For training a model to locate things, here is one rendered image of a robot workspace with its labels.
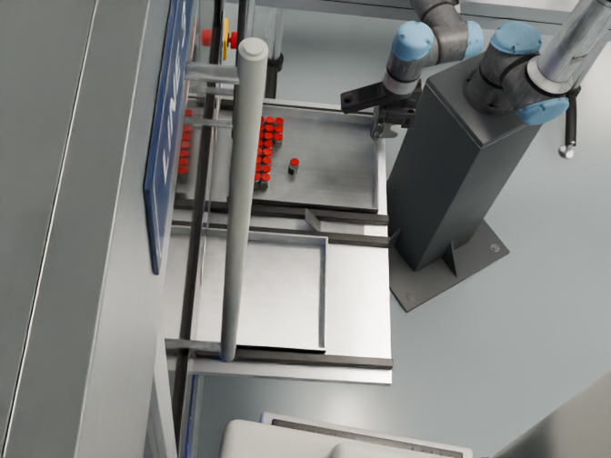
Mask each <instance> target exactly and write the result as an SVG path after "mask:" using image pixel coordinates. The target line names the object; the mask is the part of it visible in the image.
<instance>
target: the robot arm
mask: <svg viewBox="0 0 611 458"><path fill-rule="evenodd" d="M409 1H410V5H411V6H412V7H413V8H414V9H415V11H416V14H417V16H418V18H419V20H420V21H421V22H420V23H418V22H416V21H409V22H406V23H404V24H402V25H401V26H400V27H399V28H398V30H397V33H396V36H395V38H394V40H393V42H392V48H391V51H390V54H389V57H388V60H387V63H386V68H385V71H384V74H383V80H382V82H378V83H375V84H372V85H367V86H363V87H360V88H357V89H354V90H351V91H347V92H344V93H342V94H341V95H340V101H341V110H342V111H343V113H344V114H345V115H347V114H350V113H353V112H357V111H360V110H364V109H366V108H370V107H374V112H373V117H372V123H371V129H370V137H371V138H372V140H373V141H377V140H378V139H381V138H395V137H397V136H398V133H397V132H395V131H393V130H391V126H392V125H396V124H398V125H401V128H408V129H411V126H412V124H413V122H414V120H415V117H416V106H417V104H418V101H419V99H420V96H421V94H422V86H421V85H422V79H419V77H420V75H421V73H422V70H423V68H425V67H429V66H433V65H441V64H445V63H450V62H454V61H463V60H464V59H467V58H470V57H474V56H477V55H479V54H480V52H481V50H482V48H483V43H484V37H483V32H482V29H481V27H480V25H479V24H478V23H476V22H475V21H464V22H463V21H462V19H461V18H460V16H459V14H458V12H457V11H456V9H455V5H459V4H461V3H463V2H465V1H466V0H409ZM610 25H611V0H579V1H578V3H577V4H576V6H575V8H574V9H573V10H572V12H571V13H570V15H569V16H568V18H567V19H566V20H565V22H564V23H563V24H562V26H561V27H560V29H559V30H558V31H557V33H556V35H555V36H554V38H553V39H552V41H551V42H550V43H549V45H548V46H547V48H546V50H545V51H544V52H543V53H542V54H540V53H539V51H538V50H539V49H540V48H541V44H542V38H541V35H540V34H539V33H538V32H537V30H535V28H534V27H532V26H530V25H526V24H523V23H520V22H508V23H505V24H502V25H500V26H499V27H498V28H497V29H496V31H495V33H494V34H493V35H492V36H491V39H490V43H489V45H488V47H487V49H486V52H485V54H484V56H483V58H482V60H481V63H480V64H479V65H478V66H476V67H475V68H474V69H473V70H472V71H471V72H470V73H469V74H468V75H467V77H466V80H465V81H464V85H463V92H464V96H465V98H466V100H467V102H468V103H470V104H471V105H472V106H473V107H474V108H475V109H476V110H478V111H480V112H482V113H484V114H487V115H504V114H506V113H508V112H510V111H511V110H513V109H514V108H515V109H516V114H517V115H519V117H520V118H521V120H522V122H523V123H524V124H528V125H537V124H543V123H546V122H549V121H551V120H553V119H555V118H557V117H558V116H560V115H561V114H562V113H563V112H565V111H566V109H567V108H568V107H569V102H568V98H566V93H567V92H568V91H569V89H570V88H571V86H572V84H573V77H572V75H573V73H574V72H575V71H576V69H577V68H578V67H579V66H580V65H581V64H582V62H583V61H584V60H585V58H586V57H587V56H588V54H589V53H590V52H591V50H592V49H593V48H594V46H595V45H596V43H597V42H598V41H599V39H600V38H601V37H602V36H603V34H604V33H605V32H606V30H607V29H608V27H609V26H610ZM411 120H412V122H411ZM410 122H411V124H410Z"/></svg>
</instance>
